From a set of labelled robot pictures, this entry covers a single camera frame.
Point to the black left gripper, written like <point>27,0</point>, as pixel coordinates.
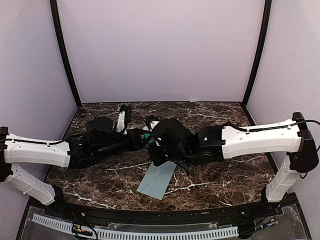
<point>135,135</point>

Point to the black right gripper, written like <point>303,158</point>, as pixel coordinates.
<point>156,159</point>

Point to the white green glue stick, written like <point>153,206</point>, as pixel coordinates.
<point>147,136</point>

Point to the teal envelope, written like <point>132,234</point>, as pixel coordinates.
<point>156,180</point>

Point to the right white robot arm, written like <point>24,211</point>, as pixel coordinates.
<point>172,142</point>

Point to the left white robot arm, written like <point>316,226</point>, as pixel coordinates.
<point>101,140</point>

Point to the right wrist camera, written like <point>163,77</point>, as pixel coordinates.
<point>151,121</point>

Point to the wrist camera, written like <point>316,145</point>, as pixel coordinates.
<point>124,117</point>
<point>151,121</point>

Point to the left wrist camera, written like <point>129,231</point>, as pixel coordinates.
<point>124,117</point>

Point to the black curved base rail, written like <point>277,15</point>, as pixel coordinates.
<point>95,216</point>

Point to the white slotted cable duct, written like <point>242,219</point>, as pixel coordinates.
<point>121,231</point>

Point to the left black frame post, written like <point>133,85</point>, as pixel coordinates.
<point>63,51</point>

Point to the black frame post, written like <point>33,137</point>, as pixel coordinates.
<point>259,52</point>
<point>63,51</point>

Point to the right black frame post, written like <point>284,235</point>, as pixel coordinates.
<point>259,52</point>

